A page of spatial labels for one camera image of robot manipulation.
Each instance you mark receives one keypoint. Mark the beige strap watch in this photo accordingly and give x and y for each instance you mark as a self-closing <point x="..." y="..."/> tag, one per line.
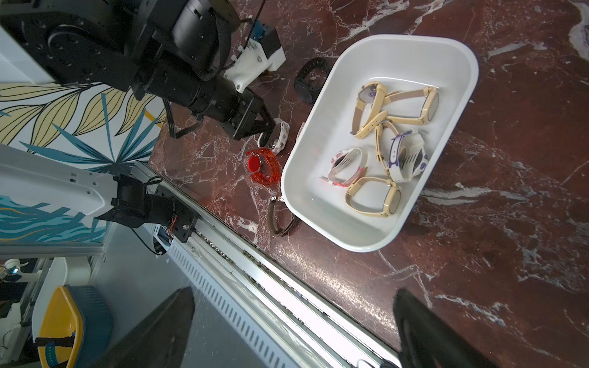
<point x="368" y="113"/>

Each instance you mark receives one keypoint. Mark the red transparent watch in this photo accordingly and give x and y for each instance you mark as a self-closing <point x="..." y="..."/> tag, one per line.
<point x="263" y="166"/>

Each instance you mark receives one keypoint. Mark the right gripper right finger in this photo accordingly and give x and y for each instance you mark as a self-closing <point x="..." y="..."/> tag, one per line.
<point x="427" y="341"/>

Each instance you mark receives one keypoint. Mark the beige square watch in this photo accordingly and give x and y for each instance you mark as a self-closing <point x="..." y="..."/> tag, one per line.
<point x="415" y="107"/>

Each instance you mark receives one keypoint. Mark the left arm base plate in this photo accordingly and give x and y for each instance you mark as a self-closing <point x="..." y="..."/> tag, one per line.
<point x="139" y="203"/>

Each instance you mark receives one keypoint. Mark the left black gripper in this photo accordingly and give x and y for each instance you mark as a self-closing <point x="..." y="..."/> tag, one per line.
<point x="241" y="115"/>

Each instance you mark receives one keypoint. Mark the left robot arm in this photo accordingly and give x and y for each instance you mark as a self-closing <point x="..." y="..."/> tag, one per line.
<point x="175" y="50"/>

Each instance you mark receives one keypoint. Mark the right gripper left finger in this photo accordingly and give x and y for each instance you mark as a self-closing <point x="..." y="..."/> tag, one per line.
<point x="160" y="339"/>

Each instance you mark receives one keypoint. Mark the white plastic storage tray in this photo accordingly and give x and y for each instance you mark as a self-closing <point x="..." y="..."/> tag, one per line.
<point x="375" y="134"/>

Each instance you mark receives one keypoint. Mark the black round watch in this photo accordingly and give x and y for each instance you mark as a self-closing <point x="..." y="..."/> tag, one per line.
<point x="305" y="87"/>

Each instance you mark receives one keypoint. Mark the aluminium front rail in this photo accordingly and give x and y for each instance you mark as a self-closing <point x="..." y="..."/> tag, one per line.
<point x="283" y="320"/>

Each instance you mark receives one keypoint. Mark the yellow blue bin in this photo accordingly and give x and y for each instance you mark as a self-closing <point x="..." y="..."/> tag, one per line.
<point x="76" y="329"/>

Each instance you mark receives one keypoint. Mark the beige looped watch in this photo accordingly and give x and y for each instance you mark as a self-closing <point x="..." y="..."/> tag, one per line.
<point x="374" y="196"/>

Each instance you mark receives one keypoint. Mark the white pink watch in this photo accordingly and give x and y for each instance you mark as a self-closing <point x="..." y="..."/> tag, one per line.
<point x="347" y="166"/>

